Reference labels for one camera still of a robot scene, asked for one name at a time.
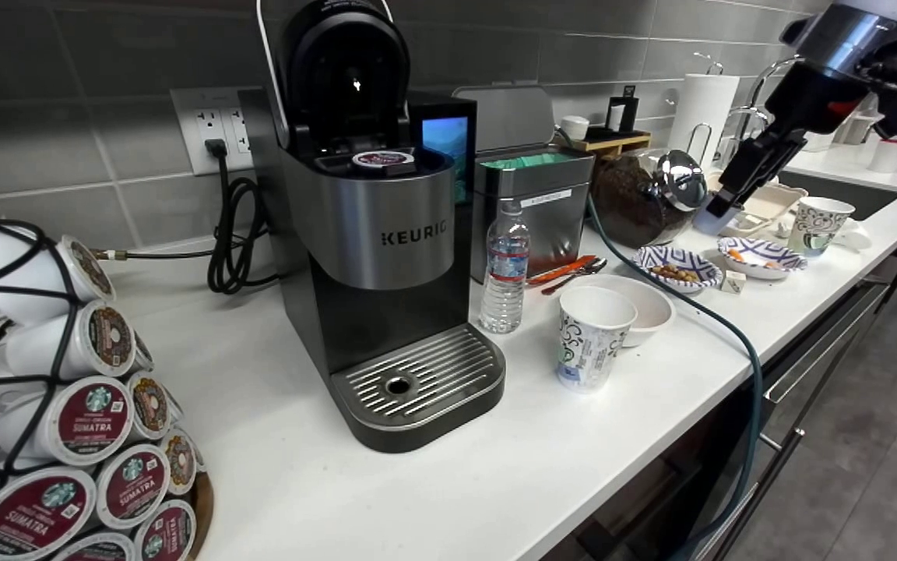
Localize steel box with green lid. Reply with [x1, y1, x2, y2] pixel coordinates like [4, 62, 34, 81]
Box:
[471, 146, 599, 282]

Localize teal blue cable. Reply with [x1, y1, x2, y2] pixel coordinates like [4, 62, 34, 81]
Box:
[582, 189, 768, 561]

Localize orange handled scissors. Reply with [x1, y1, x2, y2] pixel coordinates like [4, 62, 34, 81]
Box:
[526, 253, 611, 298]

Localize white bowl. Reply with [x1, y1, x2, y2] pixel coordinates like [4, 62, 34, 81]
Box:
[584, 272, 679, 351]

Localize kitchen sink basin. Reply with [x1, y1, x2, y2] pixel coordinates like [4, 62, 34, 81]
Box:
[778, 169, 897, 223]

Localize black wire pod rack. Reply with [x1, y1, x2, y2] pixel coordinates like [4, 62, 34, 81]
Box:
[0, 215, 215, 561]

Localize dark glass bottle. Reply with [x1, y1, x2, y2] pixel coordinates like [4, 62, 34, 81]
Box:
[603, 83, 640, 137]

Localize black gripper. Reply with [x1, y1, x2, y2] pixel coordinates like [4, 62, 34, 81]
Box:
[705, 58, 868, 226]

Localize brown lid coffee pod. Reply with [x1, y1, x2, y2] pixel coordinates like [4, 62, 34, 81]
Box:
[124, 368, 174, 445]
[8, 234, 117, 308]
[6, 298, 140, 384]
[161, 427, 202, 498]

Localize small white cup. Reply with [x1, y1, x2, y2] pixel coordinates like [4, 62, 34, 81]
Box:
[557, 114, 595, 146]

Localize grey metal container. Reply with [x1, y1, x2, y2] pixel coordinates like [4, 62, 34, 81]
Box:
[450, 83, 557, 160]

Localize shiny silver kettle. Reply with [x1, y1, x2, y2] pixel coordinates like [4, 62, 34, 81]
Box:
[649, 146, 713, 217]

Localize dark brown basket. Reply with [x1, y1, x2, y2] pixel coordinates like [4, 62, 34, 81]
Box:
[584, 152, 690, 253]

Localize blue patterned plate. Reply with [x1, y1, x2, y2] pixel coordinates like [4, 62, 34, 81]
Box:
[631, 243, 730, 298]
[713, 234, 807, 283]

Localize black drawer handle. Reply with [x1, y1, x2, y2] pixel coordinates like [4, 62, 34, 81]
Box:
[710, 424, 809, 561]
[761, 282, 895, 408]

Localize patterned paper cup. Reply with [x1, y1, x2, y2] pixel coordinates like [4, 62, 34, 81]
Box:
[553, 282, 640, 393]
[785, 192, 858, 264]

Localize cream shallow tray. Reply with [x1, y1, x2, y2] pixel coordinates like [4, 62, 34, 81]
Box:
[731, 182, 809, 239]

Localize red label coffee pod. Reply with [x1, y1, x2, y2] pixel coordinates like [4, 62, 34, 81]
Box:
[48, 526, 140, 561]
[0, 466, 100, 561]
[0, 374, 138, 467]
[93, 444, 174, 534]
[135, 496, 200, 561]

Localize white wall power outlet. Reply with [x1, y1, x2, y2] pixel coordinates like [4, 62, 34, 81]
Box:
[167, 87, 259, 177]

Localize purple lid coffee pod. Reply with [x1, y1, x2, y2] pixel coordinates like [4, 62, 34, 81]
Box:
[348, 146, 419, 177]

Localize wooden tray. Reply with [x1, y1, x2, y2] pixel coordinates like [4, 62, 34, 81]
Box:
[553, 129, 653, 160]

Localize clear plastic water bottle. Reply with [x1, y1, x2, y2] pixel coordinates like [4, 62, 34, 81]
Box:
[472, 192, 531, 338]

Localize silver black Keurig coffee machine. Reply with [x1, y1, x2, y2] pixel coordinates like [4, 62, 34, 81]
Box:
[249, 0, 506, 455]

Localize black power cord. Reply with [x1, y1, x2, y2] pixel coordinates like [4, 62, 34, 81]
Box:
[202, 135, 270, 298]

